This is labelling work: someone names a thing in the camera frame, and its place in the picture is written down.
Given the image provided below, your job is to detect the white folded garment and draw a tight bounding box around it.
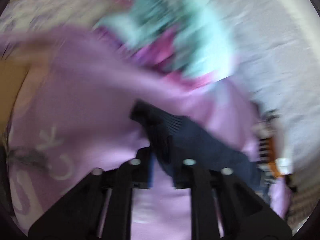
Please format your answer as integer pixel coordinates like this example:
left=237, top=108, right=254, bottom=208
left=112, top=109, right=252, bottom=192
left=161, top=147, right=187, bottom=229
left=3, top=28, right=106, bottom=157
left=276, top=158, right=293, bottom=175

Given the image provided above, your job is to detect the black white striped garment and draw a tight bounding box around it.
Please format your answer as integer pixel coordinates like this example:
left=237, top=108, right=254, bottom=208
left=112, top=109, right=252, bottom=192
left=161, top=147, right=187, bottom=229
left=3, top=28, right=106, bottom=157
left=253, top=110, right=278, bottom=172

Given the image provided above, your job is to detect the white lace cover cloth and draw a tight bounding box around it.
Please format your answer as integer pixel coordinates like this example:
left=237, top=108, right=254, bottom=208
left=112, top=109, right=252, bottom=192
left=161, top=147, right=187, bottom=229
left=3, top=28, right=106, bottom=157
left=213, top=0, right=319, bottom=173

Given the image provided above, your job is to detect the navy blue knit cardigan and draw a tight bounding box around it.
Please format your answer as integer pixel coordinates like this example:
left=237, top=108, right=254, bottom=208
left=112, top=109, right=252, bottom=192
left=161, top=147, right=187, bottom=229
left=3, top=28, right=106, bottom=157
left=130, top=101, right=268, bottom=197

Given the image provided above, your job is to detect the purple printed bed sheet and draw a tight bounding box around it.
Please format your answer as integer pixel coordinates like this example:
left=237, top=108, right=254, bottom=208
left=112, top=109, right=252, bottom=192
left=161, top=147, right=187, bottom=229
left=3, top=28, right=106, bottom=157
left=0, top=24, right=293, bottom=240

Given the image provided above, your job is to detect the orange folded garment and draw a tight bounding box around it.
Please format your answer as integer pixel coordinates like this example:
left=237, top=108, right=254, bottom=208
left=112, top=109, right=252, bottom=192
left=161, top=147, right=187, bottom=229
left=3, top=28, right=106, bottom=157
left=266, top=130, right=283, bottom=179

